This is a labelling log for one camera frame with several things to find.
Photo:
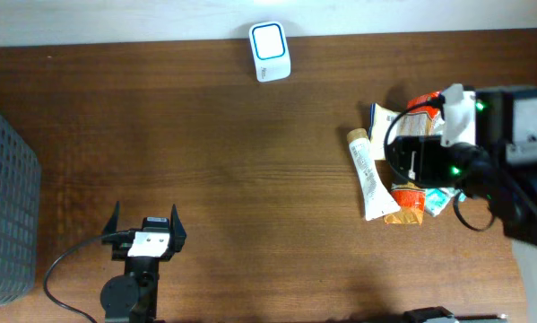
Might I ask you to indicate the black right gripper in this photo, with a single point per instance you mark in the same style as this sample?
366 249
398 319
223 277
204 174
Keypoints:
415 160

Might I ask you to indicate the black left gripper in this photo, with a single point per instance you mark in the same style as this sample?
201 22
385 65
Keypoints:
120 245

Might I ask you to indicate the teal wet wipes pack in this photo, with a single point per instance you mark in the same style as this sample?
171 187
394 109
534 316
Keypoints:
438 198

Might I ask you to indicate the orange spaghetti packet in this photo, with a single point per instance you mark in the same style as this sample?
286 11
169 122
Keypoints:
424 120

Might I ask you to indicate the white yellow snack bag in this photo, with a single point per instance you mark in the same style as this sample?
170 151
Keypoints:
380 120

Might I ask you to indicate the white tube with beige cap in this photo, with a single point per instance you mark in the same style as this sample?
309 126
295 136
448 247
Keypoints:
378 202

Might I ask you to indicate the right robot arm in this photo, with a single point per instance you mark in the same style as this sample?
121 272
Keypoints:
487 149

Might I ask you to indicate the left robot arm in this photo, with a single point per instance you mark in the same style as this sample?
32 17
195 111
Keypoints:
133 296

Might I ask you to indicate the white barcode scanner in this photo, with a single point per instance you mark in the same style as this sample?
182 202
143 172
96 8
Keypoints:
270 51

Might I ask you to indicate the dark grey mesh basket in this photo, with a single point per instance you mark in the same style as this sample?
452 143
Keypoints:
20 174

